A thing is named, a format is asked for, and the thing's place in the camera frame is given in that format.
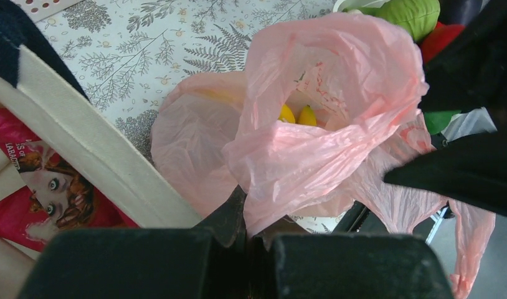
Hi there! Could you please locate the beige canvas tote bag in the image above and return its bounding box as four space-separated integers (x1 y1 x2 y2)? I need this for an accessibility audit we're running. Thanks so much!
0 0 202 299

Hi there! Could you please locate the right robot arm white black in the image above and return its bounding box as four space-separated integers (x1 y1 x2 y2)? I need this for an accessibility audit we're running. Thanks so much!
384 1 507 217

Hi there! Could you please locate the white vegetable bin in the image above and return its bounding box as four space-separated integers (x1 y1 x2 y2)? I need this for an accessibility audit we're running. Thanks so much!
332 0 389 12

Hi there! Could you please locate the pink plastic grocery bag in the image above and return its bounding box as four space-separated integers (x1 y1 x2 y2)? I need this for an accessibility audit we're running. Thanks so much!
151 12 496 298

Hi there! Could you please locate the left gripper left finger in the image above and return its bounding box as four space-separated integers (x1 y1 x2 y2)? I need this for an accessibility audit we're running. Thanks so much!
19 187 246 298

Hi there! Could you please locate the red bell pepper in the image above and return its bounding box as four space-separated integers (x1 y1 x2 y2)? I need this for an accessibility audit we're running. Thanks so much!
420 22 466 64

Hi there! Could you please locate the white perforated fruit basket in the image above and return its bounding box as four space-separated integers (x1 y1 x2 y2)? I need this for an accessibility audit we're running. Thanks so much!
11 0 82 22

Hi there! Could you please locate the green cabbage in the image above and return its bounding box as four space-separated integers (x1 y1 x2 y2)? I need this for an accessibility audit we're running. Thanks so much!
375 0 440 42

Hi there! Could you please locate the yellow banana bunch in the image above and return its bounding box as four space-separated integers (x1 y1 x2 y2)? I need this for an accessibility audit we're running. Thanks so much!
278 103 318 127

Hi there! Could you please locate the pink snack packet in tote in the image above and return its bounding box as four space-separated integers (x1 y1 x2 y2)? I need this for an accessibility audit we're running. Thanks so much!
0 108 137 252

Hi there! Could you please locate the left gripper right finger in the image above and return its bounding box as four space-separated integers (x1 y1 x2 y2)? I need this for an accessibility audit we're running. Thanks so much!
253 215 453 298

